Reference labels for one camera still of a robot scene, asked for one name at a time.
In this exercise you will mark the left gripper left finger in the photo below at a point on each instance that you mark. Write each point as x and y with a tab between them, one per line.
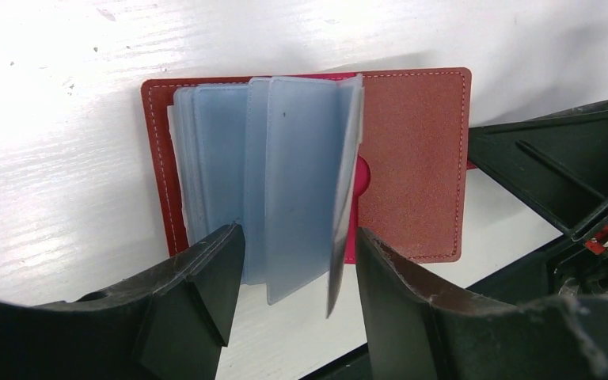
170	321

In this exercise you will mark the red leather card holder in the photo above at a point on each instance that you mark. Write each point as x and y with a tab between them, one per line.
412	169

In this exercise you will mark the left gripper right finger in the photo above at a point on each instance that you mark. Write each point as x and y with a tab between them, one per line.
421	326

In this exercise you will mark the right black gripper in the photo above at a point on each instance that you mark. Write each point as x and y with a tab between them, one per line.
558	166

